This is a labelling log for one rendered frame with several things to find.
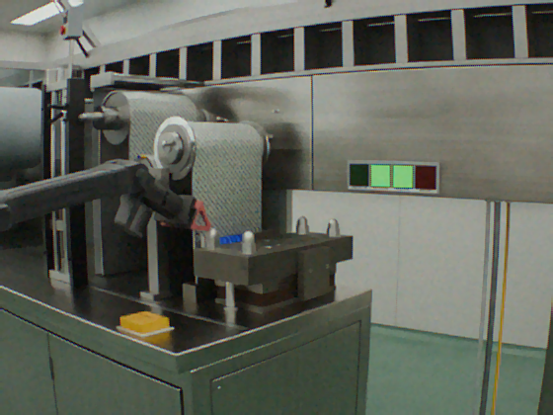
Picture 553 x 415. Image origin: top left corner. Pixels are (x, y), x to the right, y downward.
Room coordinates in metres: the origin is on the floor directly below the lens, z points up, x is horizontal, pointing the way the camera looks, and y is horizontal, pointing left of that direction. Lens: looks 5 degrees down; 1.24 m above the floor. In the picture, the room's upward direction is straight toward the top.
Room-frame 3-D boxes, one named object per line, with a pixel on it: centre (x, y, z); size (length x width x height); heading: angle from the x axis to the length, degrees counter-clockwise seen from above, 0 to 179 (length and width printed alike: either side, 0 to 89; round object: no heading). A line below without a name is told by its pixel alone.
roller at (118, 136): (1.65, 0.35, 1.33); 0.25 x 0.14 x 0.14; 141
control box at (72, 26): (1.76, 0.65, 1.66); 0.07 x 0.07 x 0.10; 36
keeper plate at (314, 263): (1.36, -0.09, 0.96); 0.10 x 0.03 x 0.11; 141
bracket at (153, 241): (1.38, 0.29, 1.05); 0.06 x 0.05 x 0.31; 141
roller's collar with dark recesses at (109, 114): (1.53, 0.44, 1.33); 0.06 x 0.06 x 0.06; 51
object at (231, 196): (1.45, 0.11, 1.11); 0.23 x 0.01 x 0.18; 141
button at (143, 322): (1.11, 0.26, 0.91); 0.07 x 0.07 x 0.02; 51
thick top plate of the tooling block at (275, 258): (1.40, -0.01, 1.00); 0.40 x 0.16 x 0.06; 141
